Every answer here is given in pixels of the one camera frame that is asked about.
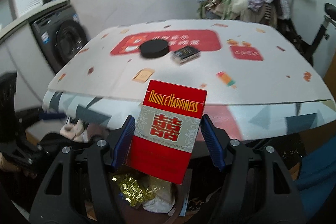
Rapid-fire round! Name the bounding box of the gold foil wrapper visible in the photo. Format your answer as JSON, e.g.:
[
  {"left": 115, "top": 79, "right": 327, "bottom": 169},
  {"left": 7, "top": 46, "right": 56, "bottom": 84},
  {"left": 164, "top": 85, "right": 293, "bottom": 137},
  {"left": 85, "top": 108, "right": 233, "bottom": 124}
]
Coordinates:
[{"left": 112, "top": 173, "right": 155, "bottom": 207}]

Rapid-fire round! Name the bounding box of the pink slipper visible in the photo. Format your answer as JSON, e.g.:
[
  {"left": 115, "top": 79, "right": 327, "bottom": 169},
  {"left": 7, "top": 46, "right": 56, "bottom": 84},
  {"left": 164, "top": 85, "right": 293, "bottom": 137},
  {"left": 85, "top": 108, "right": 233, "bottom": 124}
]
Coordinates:
[{"left": 60, "top": 120, "right": 110, "bottom": 143}]

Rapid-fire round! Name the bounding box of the red cigarette pack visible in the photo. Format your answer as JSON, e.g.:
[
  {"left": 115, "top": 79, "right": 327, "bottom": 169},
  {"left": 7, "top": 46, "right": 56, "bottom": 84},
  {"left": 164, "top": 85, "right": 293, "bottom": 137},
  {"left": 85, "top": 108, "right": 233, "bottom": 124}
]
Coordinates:
[{"left": 126, "top": 80, "right": 207, "bottom": 184}]

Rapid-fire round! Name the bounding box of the black exercise bike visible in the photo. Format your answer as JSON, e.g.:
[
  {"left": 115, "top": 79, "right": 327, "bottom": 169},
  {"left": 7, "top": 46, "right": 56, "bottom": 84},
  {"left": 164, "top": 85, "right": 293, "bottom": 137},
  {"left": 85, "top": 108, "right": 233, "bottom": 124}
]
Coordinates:
[{"left": 261, "top": 0, "right": 336, "bottom": 67}]

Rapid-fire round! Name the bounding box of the white cartoon print mat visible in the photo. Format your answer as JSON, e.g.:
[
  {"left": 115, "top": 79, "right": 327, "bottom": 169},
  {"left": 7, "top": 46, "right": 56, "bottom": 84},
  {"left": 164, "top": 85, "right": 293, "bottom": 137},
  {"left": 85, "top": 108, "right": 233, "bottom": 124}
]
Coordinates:
[{"left": 48, "top": 20, "right": 332, "bottom": 105}]

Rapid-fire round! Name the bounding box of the black round lid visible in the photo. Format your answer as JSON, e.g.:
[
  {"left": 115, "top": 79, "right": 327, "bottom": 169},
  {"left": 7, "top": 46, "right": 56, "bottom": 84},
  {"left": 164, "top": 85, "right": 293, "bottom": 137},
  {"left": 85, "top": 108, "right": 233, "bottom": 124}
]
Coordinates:
[{"left": 139, "top": 39, "right": 170, "bottom": 59}]

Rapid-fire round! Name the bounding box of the small dark patterned box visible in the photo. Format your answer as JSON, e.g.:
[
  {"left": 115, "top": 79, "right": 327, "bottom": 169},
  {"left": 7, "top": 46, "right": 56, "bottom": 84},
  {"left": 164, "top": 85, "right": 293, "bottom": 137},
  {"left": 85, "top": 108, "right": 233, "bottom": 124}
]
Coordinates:
[{"left": 171, "top": 46, "right": 201, "bottom": 65}]

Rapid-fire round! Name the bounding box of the brown round trash bin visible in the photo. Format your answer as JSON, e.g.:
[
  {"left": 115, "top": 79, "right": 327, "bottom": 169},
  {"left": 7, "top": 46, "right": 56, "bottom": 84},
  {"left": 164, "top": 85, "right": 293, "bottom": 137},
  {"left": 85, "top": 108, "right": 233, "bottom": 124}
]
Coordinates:
[{"left": 110, "top": 169, "right": 192, "bottom": 223}]

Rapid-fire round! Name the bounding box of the black washing machine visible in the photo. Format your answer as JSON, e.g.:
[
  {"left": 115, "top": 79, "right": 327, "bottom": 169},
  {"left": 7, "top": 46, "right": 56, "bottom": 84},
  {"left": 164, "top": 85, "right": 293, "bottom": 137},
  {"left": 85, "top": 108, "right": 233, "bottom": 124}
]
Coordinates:
[{"left": 29, "top": 4, "right": 88, "bottom": 73}]

